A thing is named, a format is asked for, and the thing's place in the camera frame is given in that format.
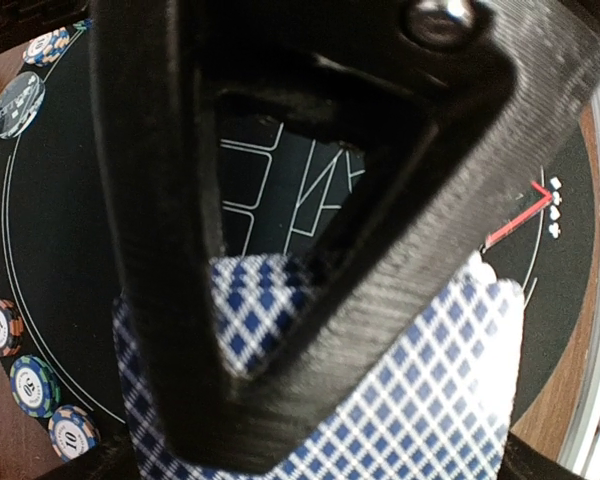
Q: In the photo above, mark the orange hundred chip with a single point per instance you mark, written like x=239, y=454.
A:
x=11, y=328

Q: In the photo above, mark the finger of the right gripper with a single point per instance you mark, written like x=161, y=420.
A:
x=454, y=107

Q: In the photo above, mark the blue chips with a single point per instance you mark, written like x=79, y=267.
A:
x=46, y=49
x=72, y=432

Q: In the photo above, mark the red triangle all-in marker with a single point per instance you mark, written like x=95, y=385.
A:
x=517, y=221

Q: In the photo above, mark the blue playing card deck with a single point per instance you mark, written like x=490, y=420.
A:
x=437, y=404

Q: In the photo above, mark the green chip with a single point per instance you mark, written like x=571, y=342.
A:
x=35, y=387

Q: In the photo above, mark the round black poker mat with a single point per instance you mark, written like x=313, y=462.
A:
x=55, y=225

